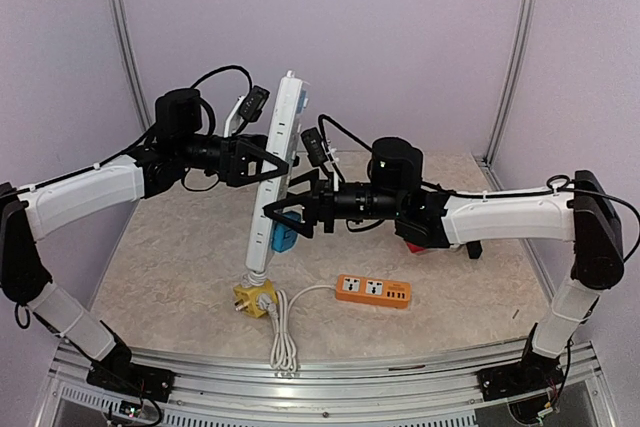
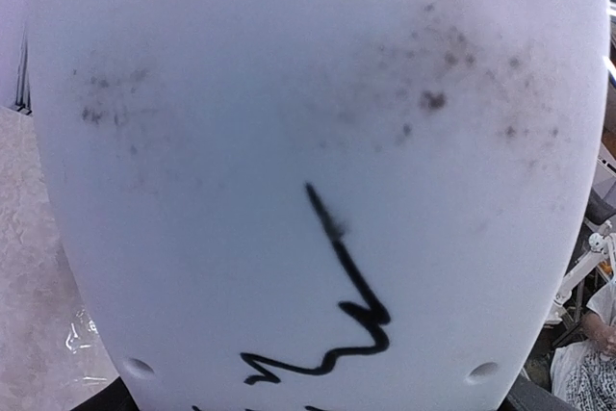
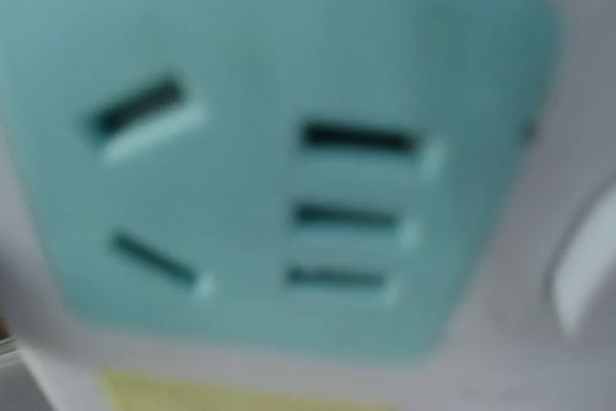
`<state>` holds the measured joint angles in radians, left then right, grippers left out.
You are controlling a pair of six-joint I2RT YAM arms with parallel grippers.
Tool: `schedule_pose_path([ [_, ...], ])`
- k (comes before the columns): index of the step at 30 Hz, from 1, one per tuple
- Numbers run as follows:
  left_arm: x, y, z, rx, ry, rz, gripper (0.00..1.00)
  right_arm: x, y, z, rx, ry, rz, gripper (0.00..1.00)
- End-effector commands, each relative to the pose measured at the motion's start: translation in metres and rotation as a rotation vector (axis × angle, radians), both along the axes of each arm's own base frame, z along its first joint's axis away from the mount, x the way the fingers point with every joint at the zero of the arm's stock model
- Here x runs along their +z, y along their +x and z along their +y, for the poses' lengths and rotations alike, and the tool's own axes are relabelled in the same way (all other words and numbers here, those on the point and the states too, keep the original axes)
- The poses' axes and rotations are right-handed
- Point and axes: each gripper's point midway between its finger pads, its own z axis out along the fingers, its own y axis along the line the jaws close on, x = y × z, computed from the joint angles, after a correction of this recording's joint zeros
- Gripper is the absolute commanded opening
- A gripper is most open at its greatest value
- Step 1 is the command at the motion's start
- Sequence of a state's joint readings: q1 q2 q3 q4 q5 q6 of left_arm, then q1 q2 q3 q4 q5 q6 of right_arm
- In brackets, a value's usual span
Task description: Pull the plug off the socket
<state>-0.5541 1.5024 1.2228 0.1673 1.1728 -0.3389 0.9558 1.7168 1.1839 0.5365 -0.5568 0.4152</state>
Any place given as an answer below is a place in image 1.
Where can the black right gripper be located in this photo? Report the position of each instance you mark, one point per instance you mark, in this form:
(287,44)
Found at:
(318,205)

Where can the blue plug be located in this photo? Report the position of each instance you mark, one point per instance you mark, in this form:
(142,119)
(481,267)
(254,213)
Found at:
(284,238)

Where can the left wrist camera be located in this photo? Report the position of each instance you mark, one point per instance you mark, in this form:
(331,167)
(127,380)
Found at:
(247,110)

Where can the yellow cube socket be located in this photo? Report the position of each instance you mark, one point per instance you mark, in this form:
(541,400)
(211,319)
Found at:
(253,300)

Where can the right aluminium corner post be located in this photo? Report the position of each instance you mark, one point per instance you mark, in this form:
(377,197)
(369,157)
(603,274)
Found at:
(508,92)

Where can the aluminium corner post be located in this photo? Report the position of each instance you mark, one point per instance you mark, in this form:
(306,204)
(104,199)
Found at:
(508,92)
(131,71)

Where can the red cube socket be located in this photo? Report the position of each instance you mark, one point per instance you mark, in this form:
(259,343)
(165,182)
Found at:
(416,250)

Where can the small circuit board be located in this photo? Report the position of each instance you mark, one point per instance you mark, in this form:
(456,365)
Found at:
(125,411)

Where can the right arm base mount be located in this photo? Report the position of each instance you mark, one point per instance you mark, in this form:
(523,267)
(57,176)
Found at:
(514,379)

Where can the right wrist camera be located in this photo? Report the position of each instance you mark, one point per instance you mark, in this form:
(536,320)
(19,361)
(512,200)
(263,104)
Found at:
(318,154)

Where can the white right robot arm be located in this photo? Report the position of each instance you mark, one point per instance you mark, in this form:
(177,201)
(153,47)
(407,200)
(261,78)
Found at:
(572,209)

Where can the left aluminium corner post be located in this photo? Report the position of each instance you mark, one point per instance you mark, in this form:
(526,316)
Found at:
(131,71)

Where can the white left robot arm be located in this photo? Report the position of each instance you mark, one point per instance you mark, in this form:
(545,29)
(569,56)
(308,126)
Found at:
(181,139)

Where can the black plug with cable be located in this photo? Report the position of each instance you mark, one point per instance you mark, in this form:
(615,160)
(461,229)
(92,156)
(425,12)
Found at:
(474,250)

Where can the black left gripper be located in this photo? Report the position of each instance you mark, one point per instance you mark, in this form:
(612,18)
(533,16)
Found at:
(234,164)

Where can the orange power strip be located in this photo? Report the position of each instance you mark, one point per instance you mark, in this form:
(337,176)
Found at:
(372,291)

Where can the aluminium front rail frame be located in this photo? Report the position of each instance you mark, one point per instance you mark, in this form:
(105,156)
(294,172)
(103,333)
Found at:
(440,388)

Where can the long white power strip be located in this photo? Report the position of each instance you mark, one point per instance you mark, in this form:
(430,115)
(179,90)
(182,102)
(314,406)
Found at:
(283,139)

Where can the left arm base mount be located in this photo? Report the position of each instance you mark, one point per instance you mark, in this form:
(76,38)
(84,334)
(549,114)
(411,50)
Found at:
(141,381)

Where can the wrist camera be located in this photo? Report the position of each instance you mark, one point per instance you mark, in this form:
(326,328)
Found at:
(247,110)
(318,154)

